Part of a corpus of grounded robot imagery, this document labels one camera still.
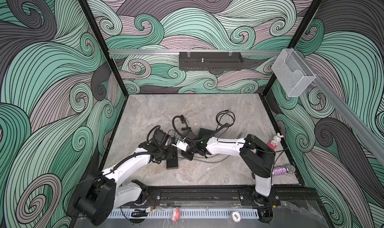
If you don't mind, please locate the small black ribbed switch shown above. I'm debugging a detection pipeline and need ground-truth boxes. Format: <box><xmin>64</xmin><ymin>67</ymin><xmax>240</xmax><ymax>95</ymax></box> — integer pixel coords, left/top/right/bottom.
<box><xmin>166</xmin><ymin>158</ymin><xmax>179</xmax><ymax>170</ymax></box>

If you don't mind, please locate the large black network switch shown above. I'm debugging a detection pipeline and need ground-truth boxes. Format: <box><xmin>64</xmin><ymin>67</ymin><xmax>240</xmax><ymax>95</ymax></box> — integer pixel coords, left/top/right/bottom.
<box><xmin>198</xmin><ymin>128</ymin><xmax>214</xmax><ymax>139</ymax></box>

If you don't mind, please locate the grey ethernet cable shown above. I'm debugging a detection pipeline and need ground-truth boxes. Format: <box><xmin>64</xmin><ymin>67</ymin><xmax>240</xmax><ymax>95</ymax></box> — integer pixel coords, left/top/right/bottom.
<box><xmin>194</xmin><ymin>154</ymin><xmax>232</xmax><ymax>164</ymax></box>

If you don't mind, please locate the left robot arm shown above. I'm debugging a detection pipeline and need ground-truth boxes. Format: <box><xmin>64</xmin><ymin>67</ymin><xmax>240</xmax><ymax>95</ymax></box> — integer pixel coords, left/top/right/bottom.
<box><xmin>72</xmin><ymin>126</ymin><xmax>178</xmax><ymax>226</ymax></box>

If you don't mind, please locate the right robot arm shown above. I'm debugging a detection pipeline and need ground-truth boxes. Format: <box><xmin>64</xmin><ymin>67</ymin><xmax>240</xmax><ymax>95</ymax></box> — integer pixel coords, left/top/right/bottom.
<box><xmin>172</xmin><ymin>110</ymin><xmax>276</xmax><ymax>197</ymax></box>

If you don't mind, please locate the round white pink object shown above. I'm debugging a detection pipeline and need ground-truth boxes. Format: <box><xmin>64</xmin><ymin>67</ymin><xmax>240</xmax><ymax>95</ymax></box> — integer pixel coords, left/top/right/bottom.
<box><xmin>229</xmin><ymin>212</ymin><xmax>242</xmax><ymax>223</ymax></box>

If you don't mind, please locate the pink bunny figurine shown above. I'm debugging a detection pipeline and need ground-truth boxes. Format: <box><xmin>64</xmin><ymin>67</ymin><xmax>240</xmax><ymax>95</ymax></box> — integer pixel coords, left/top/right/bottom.
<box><xmin>267</xmin><ymin>133</ymin><xmax>284</xmax><ymax>151</ymax></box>

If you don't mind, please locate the glittery purple microphone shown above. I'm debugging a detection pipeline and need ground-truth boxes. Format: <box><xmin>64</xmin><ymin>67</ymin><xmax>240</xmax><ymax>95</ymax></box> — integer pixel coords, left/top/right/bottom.
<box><xmin>272</xmin><ymin>164</ymin><xmax>296</xmax><ymax>176</ymax></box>

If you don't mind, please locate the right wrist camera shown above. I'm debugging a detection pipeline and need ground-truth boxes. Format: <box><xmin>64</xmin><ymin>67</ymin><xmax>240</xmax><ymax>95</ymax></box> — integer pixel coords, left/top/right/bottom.
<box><xmin>174</xmin><ymin>139</ymin><xmax>188</xmax><ymax>152</ymax></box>

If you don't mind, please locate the coiled black cable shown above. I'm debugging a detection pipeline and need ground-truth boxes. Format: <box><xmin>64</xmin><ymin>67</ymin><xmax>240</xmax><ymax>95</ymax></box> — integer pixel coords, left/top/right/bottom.
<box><xmin>214</xmin><ymin>109</ymin><xmax>237</xmax><ymax>133</ymax></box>

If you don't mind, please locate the white slotted cable duct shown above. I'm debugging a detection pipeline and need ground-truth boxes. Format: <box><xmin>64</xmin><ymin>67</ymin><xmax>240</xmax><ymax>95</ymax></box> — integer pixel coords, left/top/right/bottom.
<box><xmin>108</xmin><ymin>208</ymin><xmax>259</xmax><ymax>220</ymax></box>

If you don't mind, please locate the pink toy on duct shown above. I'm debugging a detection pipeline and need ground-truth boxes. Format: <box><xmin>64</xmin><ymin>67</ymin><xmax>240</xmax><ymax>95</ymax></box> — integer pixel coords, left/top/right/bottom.
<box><xmin>171</xmin><ymin>207</ymin><xmax>181</xmax><ymax>224</ymax></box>

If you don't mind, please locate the black perforated wall tray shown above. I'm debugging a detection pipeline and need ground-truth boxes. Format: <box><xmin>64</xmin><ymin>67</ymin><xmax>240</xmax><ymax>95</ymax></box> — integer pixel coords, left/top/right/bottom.
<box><xmin>179</xmin><ymin>51</ymin><xmax>244</xmax><ymax>73</ymax></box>

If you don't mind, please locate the clear acrylic wall box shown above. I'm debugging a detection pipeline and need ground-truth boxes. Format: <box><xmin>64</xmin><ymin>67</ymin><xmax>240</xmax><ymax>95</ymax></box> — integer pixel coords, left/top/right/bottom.
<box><xmin>272</xmin><ymin>48</ymin><xmax>316</xmax><ymax>97</ymax></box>

